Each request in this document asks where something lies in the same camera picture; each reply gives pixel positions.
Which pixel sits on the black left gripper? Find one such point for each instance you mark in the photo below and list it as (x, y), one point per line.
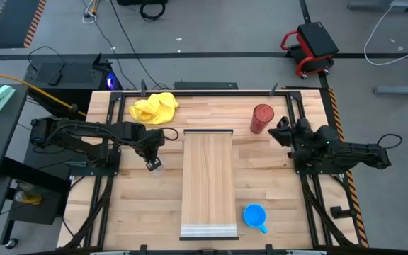
(147, 140)

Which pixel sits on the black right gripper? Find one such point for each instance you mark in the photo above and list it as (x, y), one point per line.
(301, 138)

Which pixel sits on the red translucent tumbler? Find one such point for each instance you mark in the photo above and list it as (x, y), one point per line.
(260, 118)

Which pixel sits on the blue plastic mug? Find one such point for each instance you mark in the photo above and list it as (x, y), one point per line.
(254, 215)

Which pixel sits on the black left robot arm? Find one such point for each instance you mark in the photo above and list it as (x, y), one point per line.
(83, 129)

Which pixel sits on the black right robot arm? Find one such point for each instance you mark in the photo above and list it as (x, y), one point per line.
(360, 152)

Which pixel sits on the orange black hazard tape strip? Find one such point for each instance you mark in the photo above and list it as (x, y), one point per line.
(335, 113)

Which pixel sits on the yellow cloth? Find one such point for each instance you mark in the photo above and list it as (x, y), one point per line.
(154, 108)

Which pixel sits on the red and black rolling stool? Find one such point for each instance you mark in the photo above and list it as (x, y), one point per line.
(314, 42)

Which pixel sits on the black wheeled cart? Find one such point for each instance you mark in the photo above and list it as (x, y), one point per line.
(37, 184)

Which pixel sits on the black computer tower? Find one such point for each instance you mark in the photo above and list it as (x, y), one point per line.
(73, 76)

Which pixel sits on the yellow bottle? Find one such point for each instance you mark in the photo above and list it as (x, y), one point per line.
(30, 198)

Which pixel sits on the grey metal floor base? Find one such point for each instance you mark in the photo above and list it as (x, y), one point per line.
(402, 89)
(381, 5)

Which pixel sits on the small black device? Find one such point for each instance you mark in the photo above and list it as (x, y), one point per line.
(54, 79)

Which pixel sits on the black floor device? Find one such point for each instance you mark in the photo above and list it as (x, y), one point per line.
(142, 1)

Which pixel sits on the mint green stapler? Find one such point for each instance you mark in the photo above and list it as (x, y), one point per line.
(0, 97)

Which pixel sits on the black mat with hazard stripes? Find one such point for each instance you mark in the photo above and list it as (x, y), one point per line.
(12, 21)

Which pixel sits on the black aluminium table frame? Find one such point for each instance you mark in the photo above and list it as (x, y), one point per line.
(207, 94)

